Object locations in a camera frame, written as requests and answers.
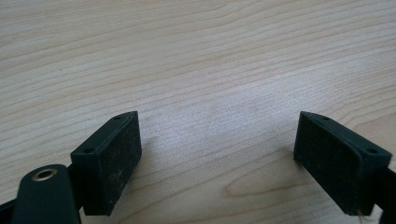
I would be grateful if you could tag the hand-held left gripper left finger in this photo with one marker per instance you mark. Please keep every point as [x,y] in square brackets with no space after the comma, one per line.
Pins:
[109,168]

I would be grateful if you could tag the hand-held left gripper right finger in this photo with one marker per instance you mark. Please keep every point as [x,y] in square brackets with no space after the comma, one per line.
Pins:
[333,161]

